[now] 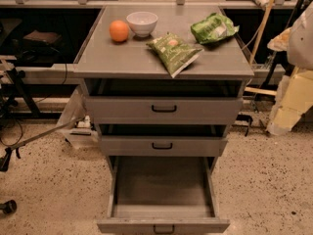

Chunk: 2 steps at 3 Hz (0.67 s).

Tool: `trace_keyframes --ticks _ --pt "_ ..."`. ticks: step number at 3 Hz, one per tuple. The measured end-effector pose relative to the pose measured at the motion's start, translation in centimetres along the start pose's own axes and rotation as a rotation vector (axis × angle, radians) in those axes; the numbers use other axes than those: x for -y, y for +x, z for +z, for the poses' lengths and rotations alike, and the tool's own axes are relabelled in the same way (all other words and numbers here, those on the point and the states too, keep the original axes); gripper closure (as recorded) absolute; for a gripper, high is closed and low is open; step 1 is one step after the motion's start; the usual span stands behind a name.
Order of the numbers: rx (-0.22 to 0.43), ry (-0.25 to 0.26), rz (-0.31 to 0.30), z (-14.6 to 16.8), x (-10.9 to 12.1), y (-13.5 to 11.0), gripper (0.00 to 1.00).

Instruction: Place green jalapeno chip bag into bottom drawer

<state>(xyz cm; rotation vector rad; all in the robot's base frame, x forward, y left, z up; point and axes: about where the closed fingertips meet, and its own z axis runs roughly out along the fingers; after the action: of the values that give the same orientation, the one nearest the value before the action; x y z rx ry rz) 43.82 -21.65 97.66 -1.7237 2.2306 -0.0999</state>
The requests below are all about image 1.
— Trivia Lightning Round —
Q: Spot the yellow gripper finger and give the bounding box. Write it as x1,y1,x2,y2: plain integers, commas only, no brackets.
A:
266,68,313,135

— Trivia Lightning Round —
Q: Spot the green jalapeno chip bag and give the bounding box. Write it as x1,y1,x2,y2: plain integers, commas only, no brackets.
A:
146,32,203,78

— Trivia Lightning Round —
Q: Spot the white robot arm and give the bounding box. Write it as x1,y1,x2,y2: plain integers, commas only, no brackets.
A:
267,2,313,135

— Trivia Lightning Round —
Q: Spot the light green chip bag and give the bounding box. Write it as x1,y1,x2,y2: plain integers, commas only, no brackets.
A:
191,13,240,45

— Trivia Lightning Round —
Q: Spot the grey metal drawer cabinet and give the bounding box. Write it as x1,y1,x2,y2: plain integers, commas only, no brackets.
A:
75,5,253,165

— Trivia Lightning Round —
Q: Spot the grey bottom drawer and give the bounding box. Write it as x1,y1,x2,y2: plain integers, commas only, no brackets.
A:
97,157,230,235

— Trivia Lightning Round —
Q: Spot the grey middle drawer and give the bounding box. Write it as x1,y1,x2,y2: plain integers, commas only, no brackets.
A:
100,124,227,157

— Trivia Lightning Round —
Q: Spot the white ceramic bowl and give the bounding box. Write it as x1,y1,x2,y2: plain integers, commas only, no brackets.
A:
126,12,158,37

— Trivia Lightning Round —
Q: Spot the orange fruit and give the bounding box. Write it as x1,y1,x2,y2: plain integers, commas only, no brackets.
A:
109,21,129,42

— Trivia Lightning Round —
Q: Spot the white power strip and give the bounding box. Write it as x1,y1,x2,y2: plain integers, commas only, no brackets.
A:
76,116,91,128

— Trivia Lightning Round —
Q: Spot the black office chair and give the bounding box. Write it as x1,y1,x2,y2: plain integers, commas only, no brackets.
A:
0,19,42,214

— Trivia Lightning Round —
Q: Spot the grey tripod leg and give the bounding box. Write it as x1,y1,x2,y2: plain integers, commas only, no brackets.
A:
0,117,83,172

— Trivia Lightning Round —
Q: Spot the wooden easel frame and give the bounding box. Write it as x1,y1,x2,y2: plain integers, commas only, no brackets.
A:
244,0,282,98

